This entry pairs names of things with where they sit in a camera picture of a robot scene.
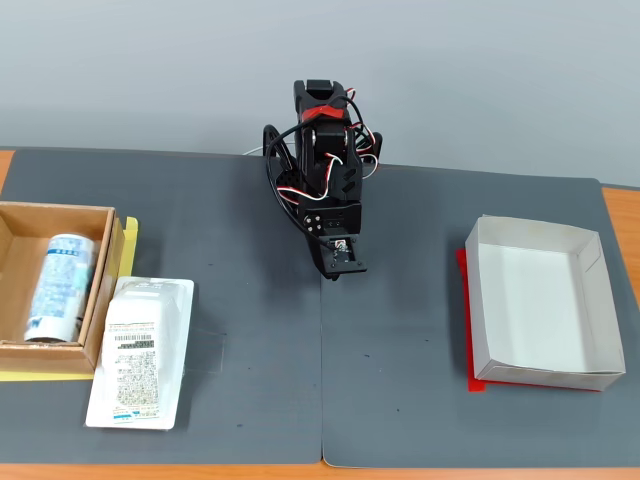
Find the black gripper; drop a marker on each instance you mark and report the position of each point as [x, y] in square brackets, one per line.
[336, 221]

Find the white blue drink can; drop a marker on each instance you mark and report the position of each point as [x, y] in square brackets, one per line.
[60, 290]

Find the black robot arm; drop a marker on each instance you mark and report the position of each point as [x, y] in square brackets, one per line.
[322, 145]

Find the white paper box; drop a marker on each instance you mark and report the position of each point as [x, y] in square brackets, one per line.
[530, 305]

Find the brown cardboard box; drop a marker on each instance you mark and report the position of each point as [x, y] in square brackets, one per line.
[15, 350]

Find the dark grey table mat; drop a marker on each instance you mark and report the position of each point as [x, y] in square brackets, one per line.
[400, 280]
[225, 240]

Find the red tape strip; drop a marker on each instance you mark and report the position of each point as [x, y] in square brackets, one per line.
[320, 113]

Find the red paper sheet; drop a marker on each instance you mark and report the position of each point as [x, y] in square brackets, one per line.
[475, 386]

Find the yellow paper sheet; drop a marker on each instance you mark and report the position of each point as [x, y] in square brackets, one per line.
[131, 245]

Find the white plastic food package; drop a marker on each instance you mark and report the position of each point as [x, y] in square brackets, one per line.
[140, 360]

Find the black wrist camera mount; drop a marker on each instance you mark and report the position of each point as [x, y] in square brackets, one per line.
[350, 260]

